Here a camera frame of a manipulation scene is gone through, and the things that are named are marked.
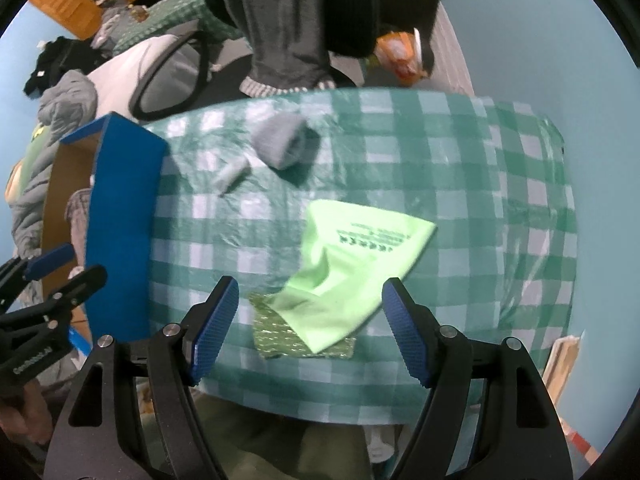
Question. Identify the grey garment with striped cuffs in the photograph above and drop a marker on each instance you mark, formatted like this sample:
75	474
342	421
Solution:
285	20

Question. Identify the grey sock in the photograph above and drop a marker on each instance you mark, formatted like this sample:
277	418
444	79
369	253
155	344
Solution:
282	137

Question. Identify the blue-edged cardboard box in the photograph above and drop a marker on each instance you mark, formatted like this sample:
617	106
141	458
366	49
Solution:
125	210

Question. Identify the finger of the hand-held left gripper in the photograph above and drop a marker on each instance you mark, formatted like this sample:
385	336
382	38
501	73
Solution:
82	282
50	260

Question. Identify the wooden slats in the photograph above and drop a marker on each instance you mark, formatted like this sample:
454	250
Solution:
560	360

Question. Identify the black office chair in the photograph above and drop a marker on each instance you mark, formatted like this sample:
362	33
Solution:
400	0

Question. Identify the green checkered cloth table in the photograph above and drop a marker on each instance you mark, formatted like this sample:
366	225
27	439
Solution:
175	10

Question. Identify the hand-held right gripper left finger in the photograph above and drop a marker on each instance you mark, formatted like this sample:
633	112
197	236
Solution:
215	332

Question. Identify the orange snack bag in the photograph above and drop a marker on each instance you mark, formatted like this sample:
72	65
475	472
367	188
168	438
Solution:
400	57

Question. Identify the grey ribbed panel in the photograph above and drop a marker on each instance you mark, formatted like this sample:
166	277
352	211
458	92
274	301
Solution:
450	50

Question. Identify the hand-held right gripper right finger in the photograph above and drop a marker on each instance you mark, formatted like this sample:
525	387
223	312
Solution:
407	335

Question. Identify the wooden wardrobe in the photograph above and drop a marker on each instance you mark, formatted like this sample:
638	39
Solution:
65	5

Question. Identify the pile of grey clothes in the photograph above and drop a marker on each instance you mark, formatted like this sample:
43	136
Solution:
110	25

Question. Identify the green checkered plastic tablecloth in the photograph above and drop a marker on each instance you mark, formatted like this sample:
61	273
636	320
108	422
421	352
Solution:
450	160

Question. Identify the pile of black clothes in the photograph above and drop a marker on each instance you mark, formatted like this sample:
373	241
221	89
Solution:
55	60

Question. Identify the brown-grey sock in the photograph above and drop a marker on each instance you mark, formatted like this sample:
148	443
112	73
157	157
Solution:
77	225

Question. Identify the person's left hand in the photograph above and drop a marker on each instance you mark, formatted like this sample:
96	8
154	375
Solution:
27	415

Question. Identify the green knit cloth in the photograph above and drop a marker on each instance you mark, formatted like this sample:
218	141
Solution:
275	335

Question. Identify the grey quilt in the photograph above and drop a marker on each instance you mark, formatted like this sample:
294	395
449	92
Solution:
65	95

